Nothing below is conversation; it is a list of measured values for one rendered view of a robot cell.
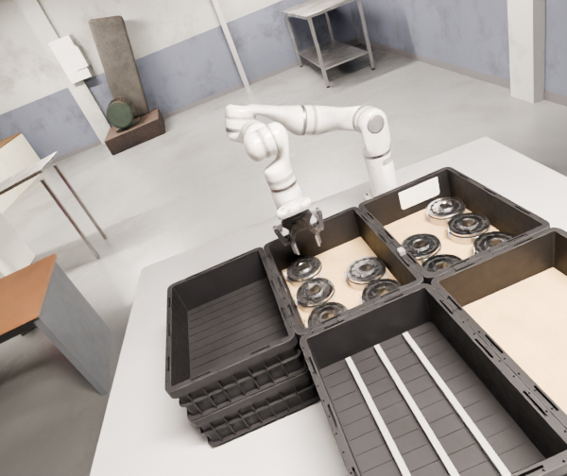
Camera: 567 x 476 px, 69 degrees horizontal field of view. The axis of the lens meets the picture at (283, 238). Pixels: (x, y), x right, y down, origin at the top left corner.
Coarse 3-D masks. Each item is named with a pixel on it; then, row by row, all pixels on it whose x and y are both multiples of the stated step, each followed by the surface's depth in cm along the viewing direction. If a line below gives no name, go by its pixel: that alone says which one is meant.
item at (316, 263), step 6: (300, 258) 121; (306, 258) 120; (312, 258) 119; (294, 264) 119; (312, 264) 116; (318, 264) 115; (288, 270) 118; (294, 270) 117; (312, 270) 114; (318, 270) 114; (288, 276) 116; (294, 276) 115; (300, 276) 114; (306, 276) 113; (312, 276) 113
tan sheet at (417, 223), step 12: (408, 216) 125; (420, 216) 123; (396, 228) 122; (408, 228) 120; (420, 228) 119; (432, 228) 117; (444, 228) 115; (492, 228) 109; (444, 240) 111; (444, 252) 107; (456, 252) 106; (468, 252) 104
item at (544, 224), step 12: (444, 168) 121; (420, 180) 121; (468, 180) 112; (492, 192) 104; (360, 204) 121; (516, 204) 97; (372, 216) 113; (528, 216) 93; (540, 216) 91; (384, 228) 107; (540, 228) 89; (396, 240) 101; (516, 240) 88; (408, 252) 96; (480, 252) 89; (420, 264) 92; (456, 264) 88; (432, 276) 88
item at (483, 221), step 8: (456, 216) 112; (464, 216) 111; (472, 216) 110; (480, 216) 109; (448, 224) 111; (456, 224) 110; (480, 224) 106; (488, 224) 105; (456, 232) 107; (464, 232) 106; (472, 232) 105; (480, 232) 104
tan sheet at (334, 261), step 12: (360, 240) 123; (324, 252) 124; (336, 252) 122; (348, 252) 121; (360, 252) 119; (372, 252) 117; (324, 264) 120; (336, 264) 118; (348, 264) 116; (324, 276) 115; (336, 276) 114; (336, 288) 110; (348, 288) 108; (336, 300) 106; (348, 300) 104; (300, 312) 107
